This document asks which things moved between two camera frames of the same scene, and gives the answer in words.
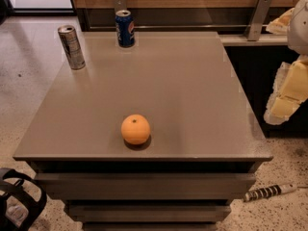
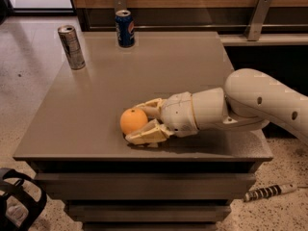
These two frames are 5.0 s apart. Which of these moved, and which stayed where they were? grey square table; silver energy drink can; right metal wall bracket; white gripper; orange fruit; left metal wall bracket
Moved: white gripper; orange fruit
Stayed: grey square table; silver energy drink can; left metal wall bracket; right metal wall bracket
